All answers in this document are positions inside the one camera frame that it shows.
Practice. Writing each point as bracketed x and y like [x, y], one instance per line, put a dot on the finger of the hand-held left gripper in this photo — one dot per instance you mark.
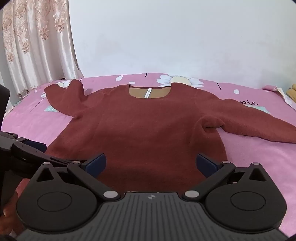
[34, 156]
[37, 146]

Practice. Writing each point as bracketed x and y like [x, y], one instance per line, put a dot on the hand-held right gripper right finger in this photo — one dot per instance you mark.
[205, 165]

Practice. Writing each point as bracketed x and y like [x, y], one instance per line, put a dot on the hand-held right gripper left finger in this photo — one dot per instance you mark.
[97, 163]

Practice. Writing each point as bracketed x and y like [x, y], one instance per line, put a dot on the rust red sweater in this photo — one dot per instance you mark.
[148, 129]

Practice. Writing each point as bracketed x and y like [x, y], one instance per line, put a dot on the person's left hand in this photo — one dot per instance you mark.
[9, 220]

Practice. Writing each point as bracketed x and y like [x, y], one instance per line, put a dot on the pink floral bed sheet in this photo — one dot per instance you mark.
[254, 157]

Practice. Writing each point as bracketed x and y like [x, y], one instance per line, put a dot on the cream patterned curtain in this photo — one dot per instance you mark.
[34, 41]

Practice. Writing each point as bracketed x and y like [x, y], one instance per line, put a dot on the yellow cloth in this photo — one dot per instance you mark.
[291, 92]

